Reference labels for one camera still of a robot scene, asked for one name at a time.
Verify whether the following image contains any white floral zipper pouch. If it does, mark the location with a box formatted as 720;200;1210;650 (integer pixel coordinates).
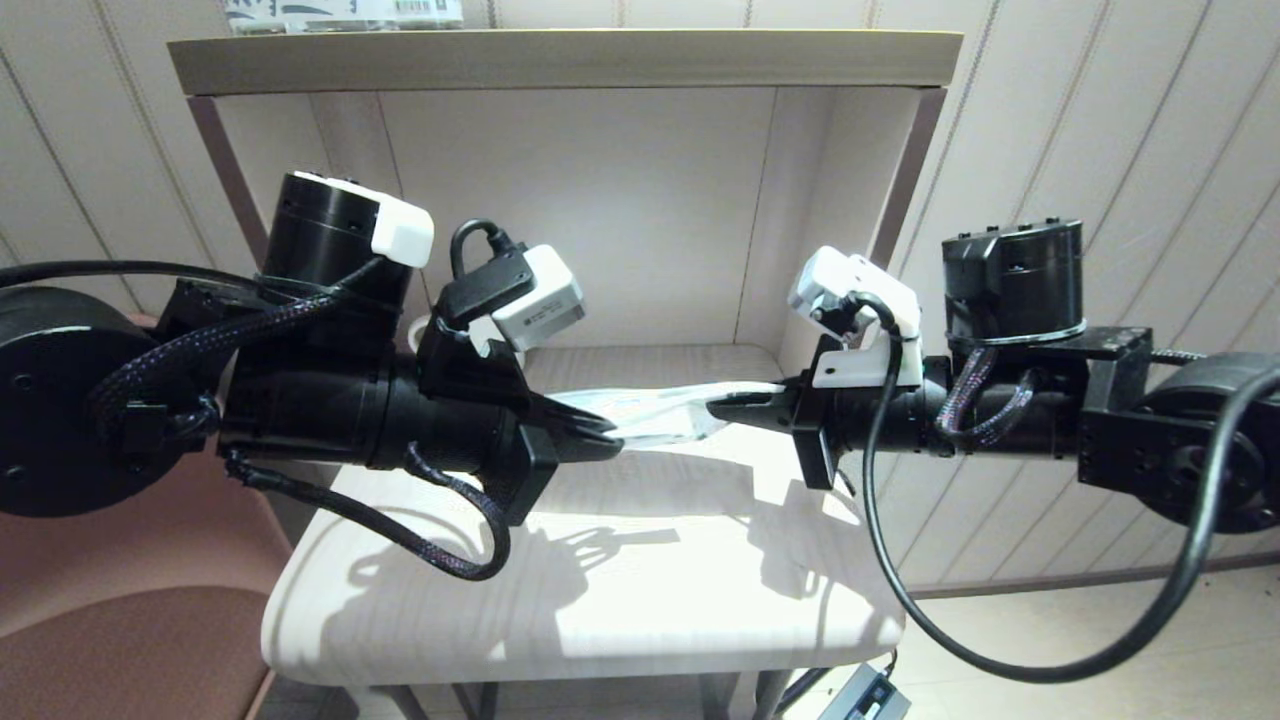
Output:
548;380;787;451

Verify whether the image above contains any light wood shelf desk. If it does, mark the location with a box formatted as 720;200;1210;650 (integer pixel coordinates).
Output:
168;28;964;720

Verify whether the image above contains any black power adapter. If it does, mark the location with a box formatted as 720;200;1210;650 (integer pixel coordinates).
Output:
818;662;912;720

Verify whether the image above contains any brown upholstered chair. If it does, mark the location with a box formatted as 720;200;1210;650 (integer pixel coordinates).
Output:
0;312;301;720

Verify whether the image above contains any white blue patterned package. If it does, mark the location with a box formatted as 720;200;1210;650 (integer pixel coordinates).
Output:
225;0;464;29

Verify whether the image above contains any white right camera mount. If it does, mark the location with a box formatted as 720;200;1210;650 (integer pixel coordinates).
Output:
812;255;923;390

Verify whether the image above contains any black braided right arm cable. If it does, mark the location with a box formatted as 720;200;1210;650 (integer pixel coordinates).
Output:
935;345;1037;449

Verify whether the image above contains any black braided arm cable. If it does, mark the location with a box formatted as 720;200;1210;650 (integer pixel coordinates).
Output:
225;443;512;583
935;345;1037;449
90;255;386;433

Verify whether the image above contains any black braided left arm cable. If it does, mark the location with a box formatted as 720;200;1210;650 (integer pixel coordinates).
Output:
90;255;386;433
225;443;512;583

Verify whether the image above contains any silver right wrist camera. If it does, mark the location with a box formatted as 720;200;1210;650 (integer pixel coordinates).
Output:
787;247;853;333

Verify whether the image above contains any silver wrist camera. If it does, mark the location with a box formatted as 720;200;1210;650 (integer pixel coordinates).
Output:
787;247;853;333
490;245;586;353

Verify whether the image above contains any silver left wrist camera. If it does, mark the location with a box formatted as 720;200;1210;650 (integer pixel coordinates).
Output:
490;245;586;353

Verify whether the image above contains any black right camera cable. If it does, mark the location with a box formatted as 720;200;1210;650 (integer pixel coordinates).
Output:
848;292;1280;685

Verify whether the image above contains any black camera cable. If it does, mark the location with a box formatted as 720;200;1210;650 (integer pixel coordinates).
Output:
0;220;537;323
848;292;1280;685

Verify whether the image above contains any black left camera cable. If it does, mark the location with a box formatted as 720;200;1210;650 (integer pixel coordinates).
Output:
0;220;537;323

